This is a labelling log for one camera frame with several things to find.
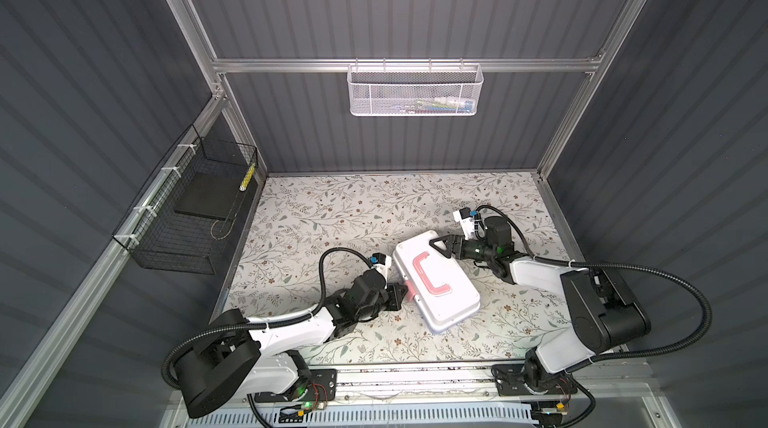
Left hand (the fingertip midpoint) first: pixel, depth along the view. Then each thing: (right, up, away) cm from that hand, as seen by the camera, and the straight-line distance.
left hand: (411, 290), depth 81 cm
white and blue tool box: (+8, 0, -3) cm, 9 cm away
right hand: (+9, +11, +7) cm, 15 cm away
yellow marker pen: (-45, +29, -1) cm, 54 cm away
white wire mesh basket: (+4, +71, +43) cm, 83 cm away
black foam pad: (-53, +26, -4) cm, 59 cm away
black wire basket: (-57, +20, -9) cm, 61 cm away
